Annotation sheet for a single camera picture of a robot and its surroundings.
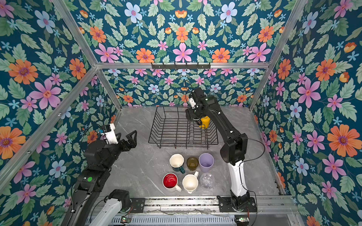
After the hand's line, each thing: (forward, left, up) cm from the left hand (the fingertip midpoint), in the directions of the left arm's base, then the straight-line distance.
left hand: (129, 129), depth 66 cm
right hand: (+19, -32, -12) cm, 39 cm away
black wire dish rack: (+23, -15, -31) cm, 41 cm away
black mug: (+12, -35, -13) cm, 39 cm away
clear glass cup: (-17, -38, -32) cm, 52 cm away
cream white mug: (-19, -28, -26) cm, 43 cm away
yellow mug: (+18, -40, -21) cm, 49 cm away
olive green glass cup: (-7, -30, -30) cm, 42 cm away
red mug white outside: (-17, -16, -31) cm, 39 cm away
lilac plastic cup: (-8, -38, -28) cm, 48 cm away
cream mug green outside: (-5, -20, -31) cm, 37 cm away
